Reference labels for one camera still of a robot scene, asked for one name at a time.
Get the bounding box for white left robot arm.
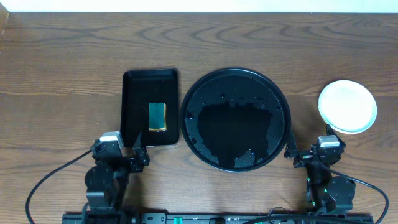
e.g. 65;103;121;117
82;131;150;223

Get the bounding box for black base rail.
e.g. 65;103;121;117
61;212;374;224

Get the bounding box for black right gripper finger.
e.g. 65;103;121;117
326;124;346;147
284;130;299;158

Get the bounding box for black rectangular tray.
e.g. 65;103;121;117
120;68;179;147

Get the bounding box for mint plate with two drops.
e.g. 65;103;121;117
318;80;377;134

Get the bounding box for round black tray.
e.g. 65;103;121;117
180;68;292;172

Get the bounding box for yellow sponge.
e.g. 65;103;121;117
149;103;167;132

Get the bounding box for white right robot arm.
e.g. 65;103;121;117
284;125;356;217

